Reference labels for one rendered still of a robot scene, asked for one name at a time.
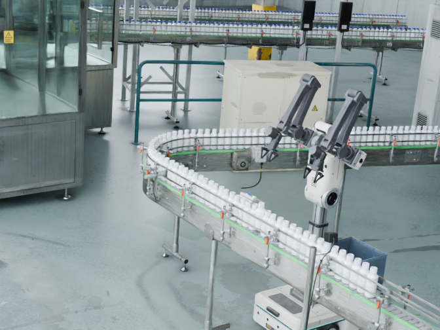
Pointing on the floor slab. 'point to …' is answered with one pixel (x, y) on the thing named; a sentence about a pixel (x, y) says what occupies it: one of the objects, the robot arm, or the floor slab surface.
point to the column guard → (256, 53)
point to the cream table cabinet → (268, 94)
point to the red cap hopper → (160, 67)
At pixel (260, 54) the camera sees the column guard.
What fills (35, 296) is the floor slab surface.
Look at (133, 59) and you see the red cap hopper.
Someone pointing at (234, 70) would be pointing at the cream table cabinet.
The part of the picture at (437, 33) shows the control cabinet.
